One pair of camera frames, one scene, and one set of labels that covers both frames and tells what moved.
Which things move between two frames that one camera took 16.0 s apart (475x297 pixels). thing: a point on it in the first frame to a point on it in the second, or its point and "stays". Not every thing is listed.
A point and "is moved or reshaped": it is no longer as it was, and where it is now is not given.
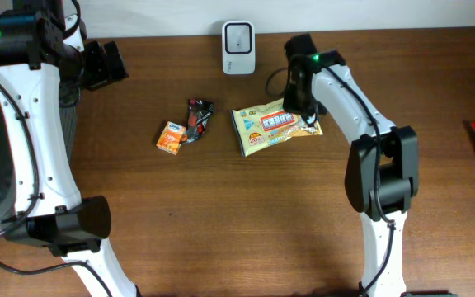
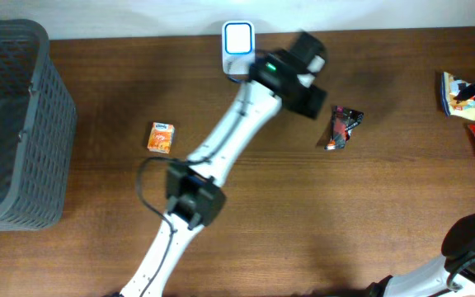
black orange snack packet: x=199 y=113 to x=344 y=120
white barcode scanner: x=238 y=47 stays
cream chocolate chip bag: x=261 y=124 to x=470 y=109
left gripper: x=105 y=63 to x=314 y=101
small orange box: x=171 y=138 is moved or reshaped
